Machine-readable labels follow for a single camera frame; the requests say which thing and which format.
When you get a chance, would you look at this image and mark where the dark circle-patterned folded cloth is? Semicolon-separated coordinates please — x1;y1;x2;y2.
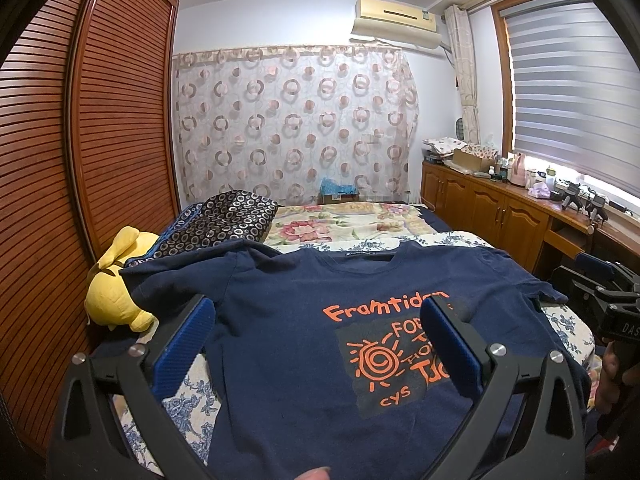
125;190;279;268

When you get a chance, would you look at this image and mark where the navy blue printed t-shirt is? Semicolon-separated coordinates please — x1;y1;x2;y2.
122;240;562;479

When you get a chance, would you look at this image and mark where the blue floral white quilt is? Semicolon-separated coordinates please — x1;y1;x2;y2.
112;231;597;474

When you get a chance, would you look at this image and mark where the zebra window blind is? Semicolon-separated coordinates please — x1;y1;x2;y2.
500;0;639;195

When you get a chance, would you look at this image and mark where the wooden sideboard cabinet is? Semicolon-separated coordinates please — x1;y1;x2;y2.
420;162;639;278

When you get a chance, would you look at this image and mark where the beige side curtain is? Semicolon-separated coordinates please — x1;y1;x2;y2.
445;4;480;144

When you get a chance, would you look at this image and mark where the pink floral cream blanket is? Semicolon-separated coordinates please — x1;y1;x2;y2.
264;202;448;247

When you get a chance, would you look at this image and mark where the cardboard box on sideboard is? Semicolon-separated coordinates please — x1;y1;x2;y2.
451;144;499;172

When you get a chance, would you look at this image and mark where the brown louvered wardrobe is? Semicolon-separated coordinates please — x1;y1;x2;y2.
1;0;178;454

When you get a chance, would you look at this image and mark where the yellow plush toy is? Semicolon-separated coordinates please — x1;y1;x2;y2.
85;226;158;333

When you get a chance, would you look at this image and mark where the blue item on box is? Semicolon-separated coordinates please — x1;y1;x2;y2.
318;178;359;204

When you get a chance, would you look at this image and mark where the person's right hand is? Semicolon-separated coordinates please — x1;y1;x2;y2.
594;341;639;414

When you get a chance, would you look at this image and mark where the wall air conditioner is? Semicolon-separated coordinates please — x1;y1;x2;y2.
352;0;442;49

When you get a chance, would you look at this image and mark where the sheer circle-patterned curtain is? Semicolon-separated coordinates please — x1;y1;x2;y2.
172;44;419;205

